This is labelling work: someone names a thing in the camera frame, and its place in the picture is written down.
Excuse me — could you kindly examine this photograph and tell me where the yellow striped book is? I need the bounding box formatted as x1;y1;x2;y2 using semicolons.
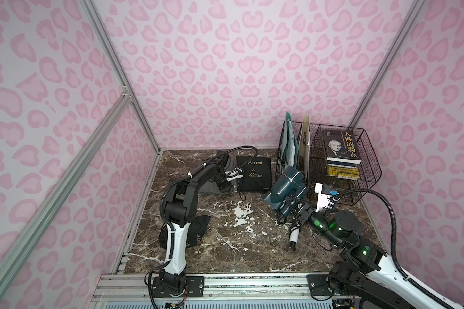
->
327;162;360;180

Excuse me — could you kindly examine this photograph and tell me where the white hair dryer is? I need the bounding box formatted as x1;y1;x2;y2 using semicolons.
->
289;220;302;252

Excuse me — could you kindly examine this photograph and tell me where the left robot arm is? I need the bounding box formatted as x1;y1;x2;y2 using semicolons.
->
155;151;229;296

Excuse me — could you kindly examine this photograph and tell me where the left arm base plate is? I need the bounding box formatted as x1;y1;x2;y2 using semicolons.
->
149;276;205;298

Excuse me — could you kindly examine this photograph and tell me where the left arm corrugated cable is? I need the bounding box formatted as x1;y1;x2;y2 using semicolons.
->
144;145;259;309

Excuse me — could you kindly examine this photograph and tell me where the black wire basket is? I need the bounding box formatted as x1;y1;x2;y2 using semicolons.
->
274;120;382;206

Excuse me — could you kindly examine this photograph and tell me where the black portrait book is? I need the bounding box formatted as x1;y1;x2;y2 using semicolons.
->
323;130;362;164

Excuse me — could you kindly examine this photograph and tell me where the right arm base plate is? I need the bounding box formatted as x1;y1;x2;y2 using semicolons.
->
306;273;364;297

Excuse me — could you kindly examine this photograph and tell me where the grey hair dryer pouch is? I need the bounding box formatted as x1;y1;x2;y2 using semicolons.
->
199;182;233;195

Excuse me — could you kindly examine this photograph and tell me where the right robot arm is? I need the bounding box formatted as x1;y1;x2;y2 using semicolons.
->
294;204;462;308

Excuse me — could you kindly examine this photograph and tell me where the black pouch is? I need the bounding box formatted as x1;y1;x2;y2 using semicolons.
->
237;156;272;193
159;215;211;248

